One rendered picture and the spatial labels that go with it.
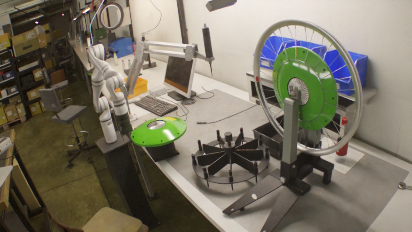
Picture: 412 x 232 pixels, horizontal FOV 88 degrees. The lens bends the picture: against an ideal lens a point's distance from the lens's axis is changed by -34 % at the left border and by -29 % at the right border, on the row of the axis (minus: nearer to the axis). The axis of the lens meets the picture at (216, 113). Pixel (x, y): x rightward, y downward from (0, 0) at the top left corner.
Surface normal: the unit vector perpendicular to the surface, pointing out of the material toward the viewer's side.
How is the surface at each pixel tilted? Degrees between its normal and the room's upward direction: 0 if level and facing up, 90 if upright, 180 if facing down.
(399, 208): 0
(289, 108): 87
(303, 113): 100
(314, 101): 92
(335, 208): 0
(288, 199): 18
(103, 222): 0
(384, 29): 90
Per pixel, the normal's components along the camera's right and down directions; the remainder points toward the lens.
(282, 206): -0.37, -0.75
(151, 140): -0.13, -0.66
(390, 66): -0.84, 0.32
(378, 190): -0.13, -0.90
